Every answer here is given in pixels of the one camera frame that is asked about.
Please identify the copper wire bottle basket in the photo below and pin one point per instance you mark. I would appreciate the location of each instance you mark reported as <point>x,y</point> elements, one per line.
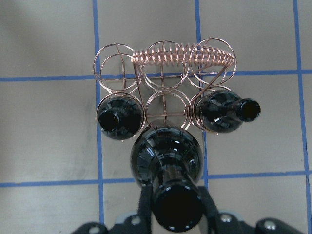
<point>165,65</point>

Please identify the dark wine bottle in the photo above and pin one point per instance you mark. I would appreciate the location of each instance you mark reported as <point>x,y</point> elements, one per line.
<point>224,111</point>
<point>169,159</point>
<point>120,117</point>

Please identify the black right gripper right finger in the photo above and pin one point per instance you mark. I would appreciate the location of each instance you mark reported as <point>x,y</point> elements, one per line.
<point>209,206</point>

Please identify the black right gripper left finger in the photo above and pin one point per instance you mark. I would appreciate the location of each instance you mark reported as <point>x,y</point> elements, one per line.
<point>145,202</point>

